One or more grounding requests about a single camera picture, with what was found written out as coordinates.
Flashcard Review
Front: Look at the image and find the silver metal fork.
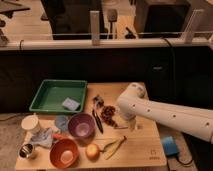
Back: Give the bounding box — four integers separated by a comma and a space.
113, 124, 140, 130

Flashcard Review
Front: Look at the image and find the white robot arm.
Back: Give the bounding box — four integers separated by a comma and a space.
117, 82, 213, 144

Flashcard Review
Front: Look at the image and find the dried red chili bunch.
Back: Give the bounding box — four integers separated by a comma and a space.
101, 106, 117, 127

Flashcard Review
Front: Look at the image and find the wooden folding table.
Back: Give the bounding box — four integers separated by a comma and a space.
14, 81, 168, 171

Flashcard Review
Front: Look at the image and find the blue box on floor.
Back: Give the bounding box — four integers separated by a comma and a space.
161, 136, 179, 157

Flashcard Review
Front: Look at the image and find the yellow red apple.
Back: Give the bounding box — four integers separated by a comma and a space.
85, 143, 100, 160

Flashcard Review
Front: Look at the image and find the purple bowl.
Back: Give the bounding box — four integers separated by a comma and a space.
68, 113, 95, 139

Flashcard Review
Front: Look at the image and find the blue sponge in tray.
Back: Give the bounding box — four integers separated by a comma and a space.
62, 98, 80, 111

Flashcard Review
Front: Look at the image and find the orange bowl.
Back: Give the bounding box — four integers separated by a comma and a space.
50, 139, 79, 169

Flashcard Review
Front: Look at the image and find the orange carrot piece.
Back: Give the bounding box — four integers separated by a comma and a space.
52, 133, 68, 140

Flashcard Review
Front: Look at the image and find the green plastic tray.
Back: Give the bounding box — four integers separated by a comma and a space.
29, 79, 87, 114

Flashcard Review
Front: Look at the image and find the white paper cup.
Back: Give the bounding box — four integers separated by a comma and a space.
21, 115, 41, 134

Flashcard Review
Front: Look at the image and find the small steel cup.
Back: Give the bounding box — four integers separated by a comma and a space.
19, 144, 36, 159

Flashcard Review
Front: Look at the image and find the black handled utensil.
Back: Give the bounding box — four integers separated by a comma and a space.
92, 95, 104, 132

